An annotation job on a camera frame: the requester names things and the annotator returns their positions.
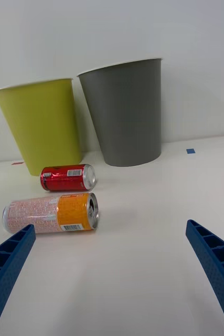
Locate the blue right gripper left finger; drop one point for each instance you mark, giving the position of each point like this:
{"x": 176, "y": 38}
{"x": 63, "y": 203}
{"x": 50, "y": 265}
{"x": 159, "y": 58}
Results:
{"x": 5, "y": 258}

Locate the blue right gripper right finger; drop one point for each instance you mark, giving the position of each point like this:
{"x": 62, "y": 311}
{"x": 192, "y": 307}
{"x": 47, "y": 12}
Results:
{"x": 216, "y": 262}

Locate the orange and white drink can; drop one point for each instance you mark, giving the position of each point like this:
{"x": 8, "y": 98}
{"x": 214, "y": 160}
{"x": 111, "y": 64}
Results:
{"x": 51, "y": 214}

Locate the red drink can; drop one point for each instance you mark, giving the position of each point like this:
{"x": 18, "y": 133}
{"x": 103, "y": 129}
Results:
{"x": 64, "y": 177}

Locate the yellow-green plastic waste bin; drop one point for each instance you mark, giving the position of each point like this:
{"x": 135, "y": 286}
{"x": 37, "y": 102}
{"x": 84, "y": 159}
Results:
{"x": 43, "y": 123}

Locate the grey plastic waste bin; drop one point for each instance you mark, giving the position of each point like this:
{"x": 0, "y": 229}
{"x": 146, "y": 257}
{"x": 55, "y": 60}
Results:
{"x": 128, "y": 113}

